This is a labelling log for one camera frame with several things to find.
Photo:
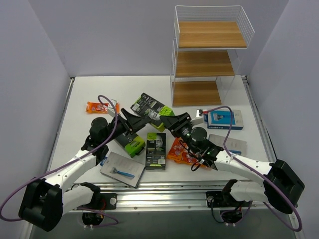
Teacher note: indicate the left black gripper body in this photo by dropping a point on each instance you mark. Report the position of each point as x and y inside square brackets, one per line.
[127, 123]

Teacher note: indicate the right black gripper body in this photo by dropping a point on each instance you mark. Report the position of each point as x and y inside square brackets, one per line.
[181, 122]

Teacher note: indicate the tall green black razor box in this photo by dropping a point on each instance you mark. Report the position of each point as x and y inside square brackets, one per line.
[147, 106]

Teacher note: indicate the black green razor pack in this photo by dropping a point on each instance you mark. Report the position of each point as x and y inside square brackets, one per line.
[132, 144]

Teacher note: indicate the small black green razor box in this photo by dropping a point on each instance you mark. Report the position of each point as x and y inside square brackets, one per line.
[155, 151]

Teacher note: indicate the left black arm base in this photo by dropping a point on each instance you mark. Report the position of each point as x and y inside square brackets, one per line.
[108, 201]

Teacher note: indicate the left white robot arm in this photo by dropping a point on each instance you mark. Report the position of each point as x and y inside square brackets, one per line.
[48, 198]

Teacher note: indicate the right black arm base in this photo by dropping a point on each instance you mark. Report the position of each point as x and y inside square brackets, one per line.
[217, 199]

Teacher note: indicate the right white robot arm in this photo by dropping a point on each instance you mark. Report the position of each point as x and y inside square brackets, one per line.
[270, 182]

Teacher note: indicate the orange razor bag upper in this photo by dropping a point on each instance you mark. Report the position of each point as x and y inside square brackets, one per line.
[176, 150]

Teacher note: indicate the orange razor bag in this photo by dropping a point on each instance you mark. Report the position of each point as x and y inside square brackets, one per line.
[176, 150]
[96, 108]
[185, 158]

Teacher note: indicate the orange razor bag far left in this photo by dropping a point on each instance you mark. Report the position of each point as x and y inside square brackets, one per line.
[96, 108]

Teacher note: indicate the orange razor bag lower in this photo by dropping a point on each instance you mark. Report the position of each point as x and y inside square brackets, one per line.
[185, 158]

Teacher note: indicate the blue white razor box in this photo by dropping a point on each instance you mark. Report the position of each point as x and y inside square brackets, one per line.
[221, 119]

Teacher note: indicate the grey box blue razor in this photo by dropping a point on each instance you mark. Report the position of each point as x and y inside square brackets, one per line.
[122, 169]
[234, 145]

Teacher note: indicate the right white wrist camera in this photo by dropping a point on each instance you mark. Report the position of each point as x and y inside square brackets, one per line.
[201, 117]

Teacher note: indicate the aluminium mounting rail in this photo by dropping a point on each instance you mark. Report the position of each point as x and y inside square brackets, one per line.
[158, 197]

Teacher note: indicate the white wire wooden shelf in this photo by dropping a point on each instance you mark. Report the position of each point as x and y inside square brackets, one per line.
[205, 52]

